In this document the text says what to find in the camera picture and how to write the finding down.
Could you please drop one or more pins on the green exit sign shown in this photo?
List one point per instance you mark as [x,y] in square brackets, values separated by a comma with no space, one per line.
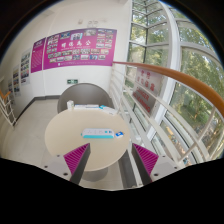
[72,81]

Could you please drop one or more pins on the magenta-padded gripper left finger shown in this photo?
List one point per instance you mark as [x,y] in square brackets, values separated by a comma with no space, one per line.
[55,165]

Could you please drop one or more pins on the long white teal box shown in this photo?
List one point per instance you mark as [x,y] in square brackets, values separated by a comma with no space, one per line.
[108,110]

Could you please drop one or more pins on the white railing wooden handrail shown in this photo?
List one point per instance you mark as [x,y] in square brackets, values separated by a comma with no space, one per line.
[186,80]

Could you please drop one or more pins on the large magenta photo poster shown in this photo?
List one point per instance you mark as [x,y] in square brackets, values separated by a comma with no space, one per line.
[80,48]

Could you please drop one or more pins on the white photo wall poster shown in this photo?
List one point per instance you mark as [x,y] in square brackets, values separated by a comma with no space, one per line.
[25,68]
[16,81]

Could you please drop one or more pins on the small white stair railing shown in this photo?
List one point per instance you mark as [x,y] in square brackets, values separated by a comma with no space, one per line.
[7,110]

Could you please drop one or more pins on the narrow magenta text poster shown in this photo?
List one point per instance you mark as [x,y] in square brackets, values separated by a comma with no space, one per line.
[38,55]

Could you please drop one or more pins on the white power strip teal edge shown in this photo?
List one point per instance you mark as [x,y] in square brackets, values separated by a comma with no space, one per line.
[97,132]

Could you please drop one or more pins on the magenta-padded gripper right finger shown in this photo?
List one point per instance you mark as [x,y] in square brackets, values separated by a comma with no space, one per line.
[165,165]

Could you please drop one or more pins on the grey table pedestal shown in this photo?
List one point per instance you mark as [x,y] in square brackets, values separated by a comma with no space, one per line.
[95,174]

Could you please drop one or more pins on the flat white blue box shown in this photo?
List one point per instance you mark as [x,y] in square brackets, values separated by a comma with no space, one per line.
[86,106]

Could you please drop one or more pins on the grey curved-back chair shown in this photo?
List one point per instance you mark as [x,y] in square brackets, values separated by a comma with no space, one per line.
[85,93]

